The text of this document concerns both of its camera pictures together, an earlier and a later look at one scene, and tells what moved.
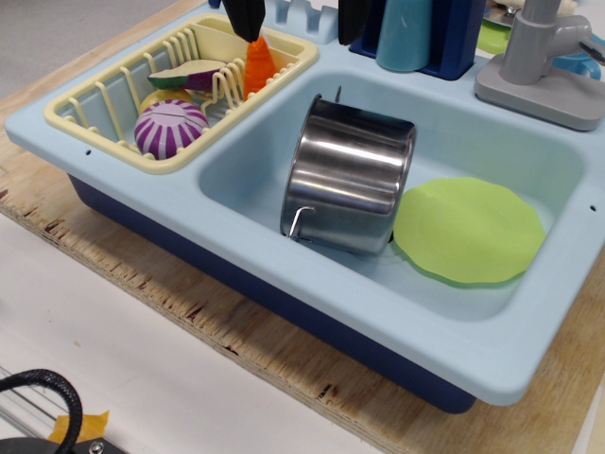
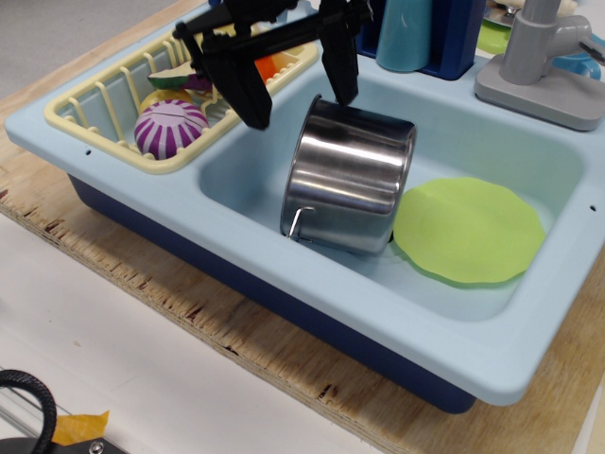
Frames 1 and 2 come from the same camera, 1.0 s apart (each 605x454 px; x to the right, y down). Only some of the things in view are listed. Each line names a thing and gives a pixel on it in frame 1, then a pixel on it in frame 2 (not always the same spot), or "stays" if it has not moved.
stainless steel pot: (346, 176) stays
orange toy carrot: (259, 66) → (271, 65)
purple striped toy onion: (164, 127) stays
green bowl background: (493, 36) stays
